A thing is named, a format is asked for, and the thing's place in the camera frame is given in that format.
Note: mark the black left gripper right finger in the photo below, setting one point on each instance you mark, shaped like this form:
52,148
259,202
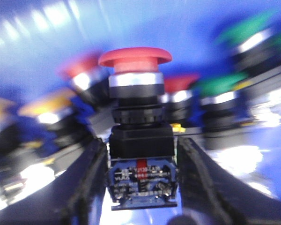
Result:
206,187

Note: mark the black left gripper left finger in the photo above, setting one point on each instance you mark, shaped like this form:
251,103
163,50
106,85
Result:
74,198

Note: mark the red mushroom push button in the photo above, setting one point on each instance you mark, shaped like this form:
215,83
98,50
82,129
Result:
142,172

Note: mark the green push button lower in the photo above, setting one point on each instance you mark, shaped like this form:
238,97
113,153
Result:
220,104

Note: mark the green push button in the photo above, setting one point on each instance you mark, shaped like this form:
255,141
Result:
254,43
220,104

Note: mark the yellow push button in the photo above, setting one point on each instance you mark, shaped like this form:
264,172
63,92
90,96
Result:
9,131
58,115

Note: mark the yellow push button far left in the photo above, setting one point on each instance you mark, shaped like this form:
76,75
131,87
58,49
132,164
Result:
9,131

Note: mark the red push button behind right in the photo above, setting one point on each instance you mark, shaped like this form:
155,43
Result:
178,98

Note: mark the red push button behind left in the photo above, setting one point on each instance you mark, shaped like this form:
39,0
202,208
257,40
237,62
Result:
88,79

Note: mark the green push button upper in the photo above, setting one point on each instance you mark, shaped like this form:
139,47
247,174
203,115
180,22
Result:
254,43

